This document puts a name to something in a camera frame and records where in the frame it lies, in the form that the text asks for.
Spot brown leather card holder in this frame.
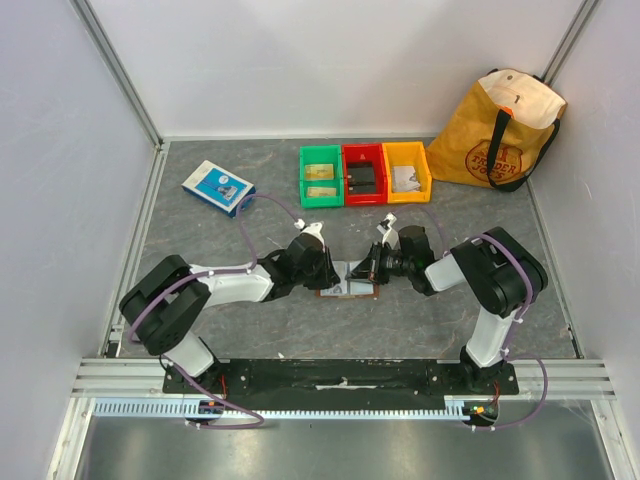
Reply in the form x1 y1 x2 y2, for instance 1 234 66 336
316 261 379 299

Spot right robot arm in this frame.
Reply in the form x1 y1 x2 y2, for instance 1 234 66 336
346 225 548 394

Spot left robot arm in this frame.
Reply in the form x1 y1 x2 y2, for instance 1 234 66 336
119 233 340 393

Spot gold card lower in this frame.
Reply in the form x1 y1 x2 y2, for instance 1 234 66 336
306 186 337 198

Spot gold card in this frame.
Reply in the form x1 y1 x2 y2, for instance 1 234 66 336
306 186 337 198
304 164 335 181

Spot black cards in red bin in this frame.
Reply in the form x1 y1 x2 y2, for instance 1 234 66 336
346 162 377 195

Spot silver card in yellow bin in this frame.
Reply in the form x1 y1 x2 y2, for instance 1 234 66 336
391 165 421 193

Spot gold card upper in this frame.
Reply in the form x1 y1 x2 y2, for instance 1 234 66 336
304 164 335 181

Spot yellow plastic bin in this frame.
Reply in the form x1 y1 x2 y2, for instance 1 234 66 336
382 141 432 204

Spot red plastic bin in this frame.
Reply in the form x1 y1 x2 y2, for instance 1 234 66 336
341 143 388 206

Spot green plastic bin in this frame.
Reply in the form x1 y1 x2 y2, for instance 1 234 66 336
299 145 344 209

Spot blue and white box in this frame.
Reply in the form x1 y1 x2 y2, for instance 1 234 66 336
181 160 256 218

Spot yellow Trader Joe's tote bag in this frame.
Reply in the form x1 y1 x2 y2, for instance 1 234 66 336
426 69 567 193

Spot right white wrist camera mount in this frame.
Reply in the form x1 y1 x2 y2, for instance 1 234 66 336
377 213 399 249

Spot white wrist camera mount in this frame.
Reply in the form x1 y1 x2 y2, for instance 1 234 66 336
377 213 399 249
294 218 326 251

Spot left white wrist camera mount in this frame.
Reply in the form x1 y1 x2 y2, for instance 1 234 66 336
294 218 326 251

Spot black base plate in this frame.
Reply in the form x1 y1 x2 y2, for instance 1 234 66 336
162 357 521 409

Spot slotted cable duct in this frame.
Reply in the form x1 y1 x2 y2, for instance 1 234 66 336
93 395 476 421

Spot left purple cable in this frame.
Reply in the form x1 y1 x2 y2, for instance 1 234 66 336
127 193 306 431

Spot aluminium frame rail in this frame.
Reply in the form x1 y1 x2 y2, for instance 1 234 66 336
72 358 616 400

